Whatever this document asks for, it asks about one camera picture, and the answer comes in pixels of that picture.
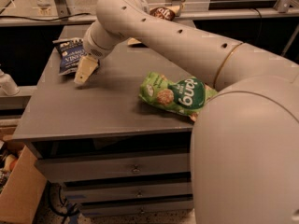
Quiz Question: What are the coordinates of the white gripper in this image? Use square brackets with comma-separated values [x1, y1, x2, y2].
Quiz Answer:
[74, 21, 125, 85]

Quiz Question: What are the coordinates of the blue vinegar chip bag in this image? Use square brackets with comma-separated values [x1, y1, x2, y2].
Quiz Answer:
[53, 37, 86, 76]

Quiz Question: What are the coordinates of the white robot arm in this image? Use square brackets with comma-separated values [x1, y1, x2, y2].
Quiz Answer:
[83, 0, 299, 224]

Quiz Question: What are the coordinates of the brown yellow chip bag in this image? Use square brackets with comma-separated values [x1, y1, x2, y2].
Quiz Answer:
[127, 6, 180, 47]

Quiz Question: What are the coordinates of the green snack bag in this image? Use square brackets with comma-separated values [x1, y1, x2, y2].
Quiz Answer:
[139, 72, 218, 121]

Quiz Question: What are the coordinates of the white pipe fitting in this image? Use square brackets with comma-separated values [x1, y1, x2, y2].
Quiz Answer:
[0, 69, 20, 96]

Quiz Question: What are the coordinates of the grey drawer cabinet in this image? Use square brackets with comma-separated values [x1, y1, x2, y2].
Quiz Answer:
[12, 20, 219, 218]

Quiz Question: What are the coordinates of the cardboard box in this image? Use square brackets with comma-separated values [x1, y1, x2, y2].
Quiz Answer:
[0, 141, 46, 224]

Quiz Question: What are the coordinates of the black cable on rail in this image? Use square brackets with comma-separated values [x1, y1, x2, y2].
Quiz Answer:
[0, 12, 92, 22]

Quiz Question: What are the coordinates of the black floor cable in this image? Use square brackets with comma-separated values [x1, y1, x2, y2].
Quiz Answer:
[46, 182, 80, 224]

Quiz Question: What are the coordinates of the grey metal rail frame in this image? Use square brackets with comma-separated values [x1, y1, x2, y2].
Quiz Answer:
[0, 0, 299, 26]

